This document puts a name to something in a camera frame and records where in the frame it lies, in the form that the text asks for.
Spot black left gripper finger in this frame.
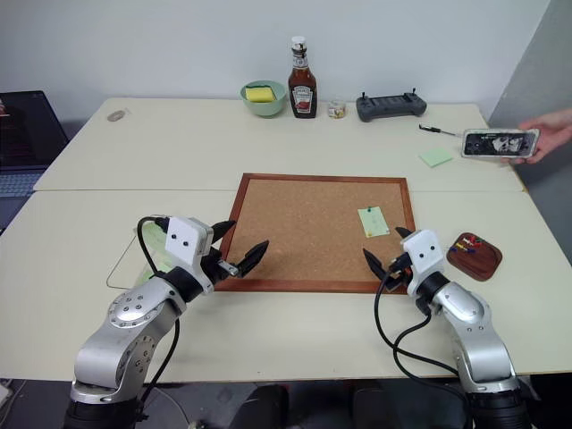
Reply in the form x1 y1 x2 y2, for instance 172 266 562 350
236 240 271 278
210 219 238 248

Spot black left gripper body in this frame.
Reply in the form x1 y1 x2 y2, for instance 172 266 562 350
199 246 240 288

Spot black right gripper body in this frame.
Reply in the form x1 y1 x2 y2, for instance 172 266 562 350
384 251 415 295

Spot smartphone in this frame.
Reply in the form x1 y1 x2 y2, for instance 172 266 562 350
460 128 541 160

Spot green paper note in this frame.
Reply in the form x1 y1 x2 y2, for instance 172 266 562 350
357 206 391 240

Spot wood-framed cork board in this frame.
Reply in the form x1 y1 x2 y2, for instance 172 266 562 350
214 172 419 296

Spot green sticky note pad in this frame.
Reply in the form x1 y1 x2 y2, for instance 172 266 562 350
417 147 455 170

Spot person's bare hand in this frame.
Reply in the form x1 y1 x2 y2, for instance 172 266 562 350
509 108 572 165

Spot pale green paper sheet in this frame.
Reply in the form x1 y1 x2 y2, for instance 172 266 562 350
135 222 174 284

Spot dark wooden tray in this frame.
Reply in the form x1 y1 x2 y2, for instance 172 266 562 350
446 231 504 283

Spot clear plastic tray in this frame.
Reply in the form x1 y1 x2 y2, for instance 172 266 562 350
105 218 181 291

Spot small black screwdriver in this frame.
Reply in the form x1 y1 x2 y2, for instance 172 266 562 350
418 122 464 137

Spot gray handheld controller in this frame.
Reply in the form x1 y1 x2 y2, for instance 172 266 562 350
355 90 428 123

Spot light green bowl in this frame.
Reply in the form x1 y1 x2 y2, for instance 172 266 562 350
239 80 288 119

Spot yellow sponge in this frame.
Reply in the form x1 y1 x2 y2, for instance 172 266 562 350
245 84 276 105

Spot ketchup bottle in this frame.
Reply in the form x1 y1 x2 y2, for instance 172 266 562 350
287 36 320 120

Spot dark laptop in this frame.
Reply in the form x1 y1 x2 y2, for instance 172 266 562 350
0 90 72 236

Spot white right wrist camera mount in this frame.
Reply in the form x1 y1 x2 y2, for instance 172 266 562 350
401 229 449 299

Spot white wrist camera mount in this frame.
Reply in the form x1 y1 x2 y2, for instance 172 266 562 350
164 216 216 297
401 229 449 299

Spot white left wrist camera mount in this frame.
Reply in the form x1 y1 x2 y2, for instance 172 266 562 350
164 216 216 297

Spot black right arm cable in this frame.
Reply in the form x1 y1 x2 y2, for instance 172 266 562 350
374 266 471 406

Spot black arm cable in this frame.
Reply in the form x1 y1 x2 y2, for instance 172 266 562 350
374 266 471 406
135 215 181 403

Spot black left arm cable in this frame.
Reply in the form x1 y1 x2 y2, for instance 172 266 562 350
135 215 181 403

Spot white floor cable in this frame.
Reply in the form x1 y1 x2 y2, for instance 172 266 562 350
150 387 198 425

